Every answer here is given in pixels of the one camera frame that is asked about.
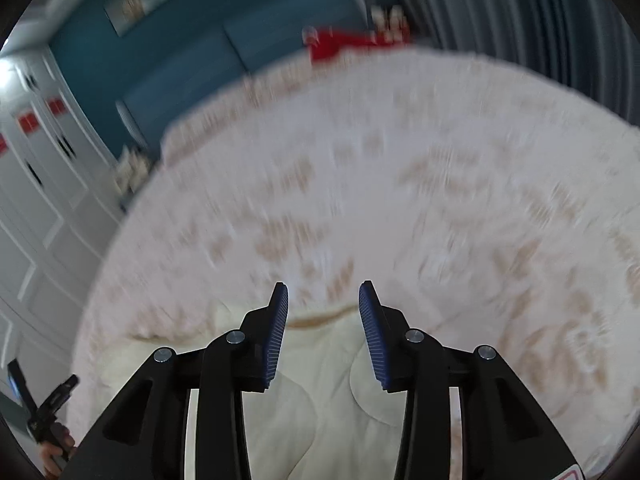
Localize cream quilted jacket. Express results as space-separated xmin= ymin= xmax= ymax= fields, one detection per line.
xmin=98 ymin=303 xmax=461 ymax=480

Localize pile of cream clothes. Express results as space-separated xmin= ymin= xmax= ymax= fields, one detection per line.
xmin=112 ymin=146 xmax=154 ymax=196

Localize left hand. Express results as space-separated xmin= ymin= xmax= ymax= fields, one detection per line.
xmin=38 ymin=422 xmax=76 ymax=480

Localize white wardrobe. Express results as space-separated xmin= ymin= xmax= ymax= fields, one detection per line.
xmin=0 ymin=48 xmax=122 ymax=401

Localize pink floral bedspread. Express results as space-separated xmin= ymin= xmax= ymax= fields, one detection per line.
xmin=67 ymin=48 xmax=639 ymax=478

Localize blue-grey curtain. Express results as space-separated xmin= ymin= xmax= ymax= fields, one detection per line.
xmin=401 ymin=0 xmax=639 ymax=125

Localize plush toy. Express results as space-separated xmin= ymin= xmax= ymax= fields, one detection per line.
xmin=370 ymin=6 xmax=411 ymax=44

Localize red garment on bed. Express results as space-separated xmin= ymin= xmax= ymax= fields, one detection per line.
xmin=302 ymin=27 xmax=411 ymax=64

